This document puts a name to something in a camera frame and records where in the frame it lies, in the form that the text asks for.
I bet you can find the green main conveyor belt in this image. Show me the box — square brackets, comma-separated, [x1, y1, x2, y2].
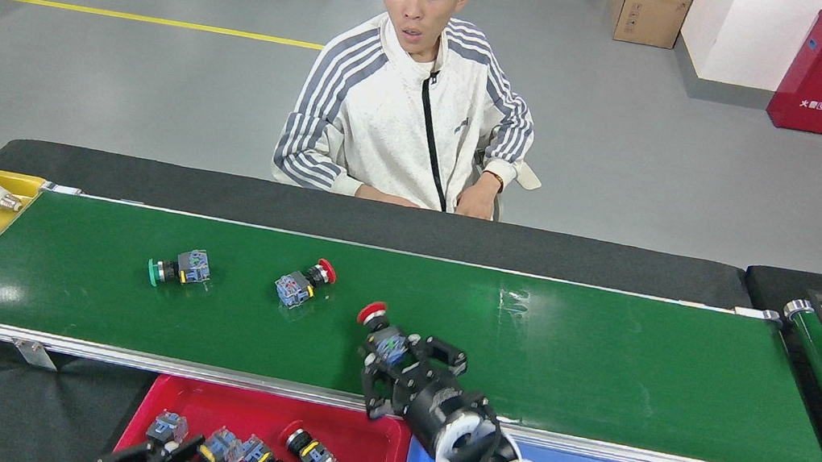
[0, 173, 822, 462]

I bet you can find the brown cardboard box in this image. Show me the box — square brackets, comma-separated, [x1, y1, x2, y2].
[601, 0, 697, 52]

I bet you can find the red plastic tray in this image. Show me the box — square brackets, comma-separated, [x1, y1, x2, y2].
[112, 369, 417, 462]

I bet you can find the person's left hand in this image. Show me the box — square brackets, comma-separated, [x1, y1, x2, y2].
[455, 168, 506, 222]

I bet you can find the grey office chair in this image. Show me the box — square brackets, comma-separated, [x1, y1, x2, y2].
[499, 157, 545, 194]

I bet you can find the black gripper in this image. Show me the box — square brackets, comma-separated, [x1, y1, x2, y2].
[349, 327, 496, 462]

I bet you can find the person's right hand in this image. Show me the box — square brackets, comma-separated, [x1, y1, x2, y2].
[355, 184, 424, 210]

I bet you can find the person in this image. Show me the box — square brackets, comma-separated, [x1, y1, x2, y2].
[268, 0, 556, 226]

